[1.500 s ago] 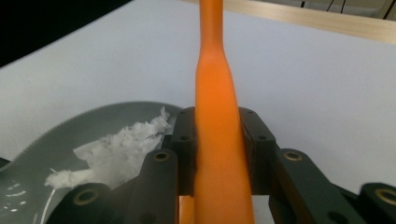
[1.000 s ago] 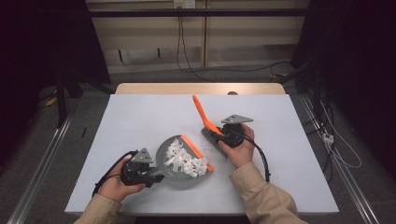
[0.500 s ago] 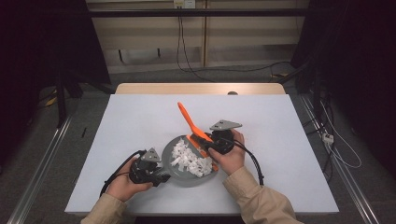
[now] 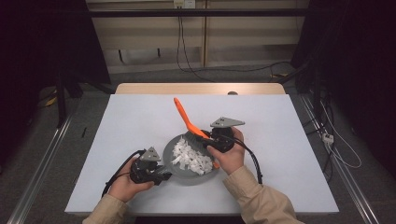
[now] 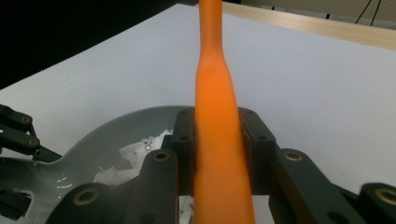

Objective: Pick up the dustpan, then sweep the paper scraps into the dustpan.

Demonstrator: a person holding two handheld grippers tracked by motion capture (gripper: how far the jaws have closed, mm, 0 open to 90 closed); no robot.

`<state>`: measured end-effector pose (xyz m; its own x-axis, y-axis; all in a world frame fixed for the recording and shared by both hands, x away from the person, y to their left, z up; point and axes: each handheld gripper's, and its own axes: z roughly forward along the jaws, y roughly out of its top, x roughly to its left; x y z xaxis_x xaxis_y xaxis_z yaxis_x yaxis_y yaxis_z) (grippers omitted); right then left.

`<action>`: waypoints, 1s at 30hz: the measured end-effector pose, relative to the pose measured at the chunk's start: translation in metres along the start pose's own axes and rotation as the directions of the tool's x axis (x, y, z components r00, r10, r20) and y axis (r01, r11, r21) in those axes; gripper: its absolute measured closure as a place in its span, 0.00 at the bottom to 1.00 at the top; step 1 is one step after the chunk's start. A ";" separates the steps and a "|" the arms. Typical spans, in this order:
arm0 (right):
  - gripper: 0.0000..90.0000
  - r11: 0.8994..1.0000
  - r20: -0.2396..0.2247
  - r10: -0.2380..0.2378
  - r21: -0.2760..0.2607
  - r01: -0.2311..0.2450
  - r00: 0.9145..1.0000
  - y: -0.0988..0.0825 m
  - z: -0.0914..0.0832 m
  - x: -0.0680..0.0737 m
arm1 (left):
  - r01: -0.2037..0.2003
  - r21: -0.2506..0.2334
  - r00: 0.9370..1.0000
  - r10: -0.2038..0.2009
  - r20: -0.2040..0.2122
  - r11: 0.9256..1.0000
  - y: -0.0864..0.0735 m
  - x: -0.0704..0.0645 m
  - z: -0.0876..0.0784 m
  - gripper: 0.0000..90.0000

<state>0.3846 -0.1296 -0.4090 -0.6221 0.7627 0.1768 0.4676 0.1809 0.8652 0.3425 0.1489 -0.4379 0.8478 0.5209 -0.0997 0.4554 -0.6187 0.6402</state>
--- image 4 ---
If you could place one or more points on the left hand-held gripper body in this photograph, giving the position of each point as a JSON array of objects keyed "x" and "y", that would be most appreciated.
[{"x": 144, "y": 171}]

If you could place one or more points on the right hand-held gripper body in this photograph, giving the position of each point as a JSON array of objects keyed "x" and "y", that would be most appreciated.
[{"x": 222, "y": 137}]

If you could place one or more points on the grey dustpan with orange lip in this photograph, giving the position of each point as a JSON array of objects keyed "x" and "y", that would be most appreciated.
[{"x": 183, "y": 174}]

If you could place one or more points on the pile of white paper scraps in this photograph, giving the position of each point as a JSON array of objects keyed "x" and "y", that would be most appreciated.
[{"x": 193, "y": 158}]

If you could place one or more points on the person's right hand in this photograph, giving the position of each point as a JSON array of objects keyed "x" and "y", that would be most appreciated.
[{"x": 230, "y": 160}]

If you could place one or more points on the person's left hand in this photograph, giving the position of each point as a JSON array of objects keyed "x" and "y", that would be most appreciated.
[{"x": 124, "y": 186}]

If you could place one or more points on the dark table grommet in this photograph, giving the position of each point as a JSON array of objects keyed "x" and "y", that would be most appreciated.
[{"x": 232, "y": 93}]

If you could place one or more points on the light wooden table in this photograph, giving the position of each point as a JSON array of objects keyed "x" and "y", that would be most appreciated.
[{"x": 186, "y": 88}]

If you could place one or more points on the black metal stand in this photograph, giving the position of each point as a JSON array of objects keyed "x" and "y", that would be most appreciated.
[
  {"x": 316, "y": 90},
  {"x": 61, "y": 99}
]

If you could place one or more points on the white power strip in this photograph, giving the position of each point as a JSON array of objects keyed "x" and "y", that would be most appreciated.
[{"x": 328, "y": 138}]

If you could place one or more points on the dark curtain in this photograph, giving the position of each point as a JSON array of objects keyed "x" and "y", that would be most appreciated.
[
  {"x": 37, "y": 40},
  {"x": 358, "y": 46}
]

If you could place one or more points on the metal floor rail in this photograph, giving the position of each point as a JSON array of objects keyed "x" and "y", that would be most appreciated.
[
  {"x": 41, "y": 174},
  {"x": 351, "y": 186}
]

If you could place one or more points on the black horizontal frame bar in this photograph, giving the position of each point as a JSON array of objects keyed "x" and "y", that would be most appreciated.
[{"x": 249, "y": 12}]

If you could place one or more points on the white wall outlet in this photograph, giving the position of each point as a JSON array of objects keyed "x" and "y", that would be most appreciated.
[{"x": 184, "y": 3}]

